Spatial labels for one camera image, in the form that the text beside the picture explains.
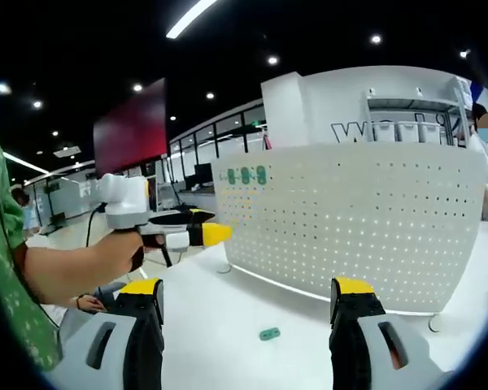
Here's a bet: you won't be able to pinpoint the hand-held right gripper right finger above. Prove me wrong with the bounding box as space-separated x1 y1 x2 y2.
329 276 445 390

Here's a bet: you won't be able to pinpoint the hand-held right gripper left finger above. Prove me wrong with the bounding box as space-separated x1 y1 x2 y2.
59 278 165 390

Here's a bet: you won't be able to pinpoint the white perforated mounting plate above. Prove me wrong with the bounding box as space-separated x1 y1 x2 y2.
210 142 488 333

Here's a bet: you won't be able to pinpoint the person's left hand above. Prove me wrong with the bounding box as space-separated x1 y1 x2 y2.
112 232 146 278

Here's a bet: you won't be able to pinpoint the black monitor tripod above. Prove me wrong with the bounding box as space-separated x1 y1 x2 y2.
158 239 176 269

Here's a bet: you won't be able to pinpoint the black computer monitor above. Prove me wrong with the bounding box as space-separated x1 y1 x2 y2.
194 162 214 189

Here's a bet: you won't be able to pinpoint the large red display screen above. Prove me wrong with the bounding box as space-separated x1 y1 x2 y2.
92 77 168 176

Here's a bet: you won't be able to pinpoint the short ceiling strip light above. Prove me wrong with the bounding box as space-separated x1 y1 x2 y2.
2 151 50 176

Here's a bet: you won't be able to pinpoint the person's green shirt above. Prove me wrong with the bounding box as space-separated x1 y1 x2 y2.
0 129 64 371

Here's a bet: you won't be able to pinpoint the long ceiling strip light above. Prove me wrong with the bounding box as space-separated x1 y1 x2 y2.
165 0 220 41

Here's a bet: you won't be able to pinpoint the white storage bin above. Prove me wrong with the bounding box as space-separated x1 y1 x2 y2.
373 123 398 144
396 123 420 144
420 123 443 144

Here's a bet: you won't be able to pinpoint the grey metal shelf rack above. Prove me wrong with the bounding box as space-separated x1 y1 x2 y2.
364 86 473 148

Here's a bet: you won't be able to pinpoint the round ceiling spotlights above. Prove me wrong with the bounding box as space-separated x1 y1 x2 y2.
0 32 473 138

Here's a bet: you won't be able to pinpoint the white storage boxes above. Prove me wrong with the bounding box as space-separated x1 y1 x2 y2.
451 76 473 103

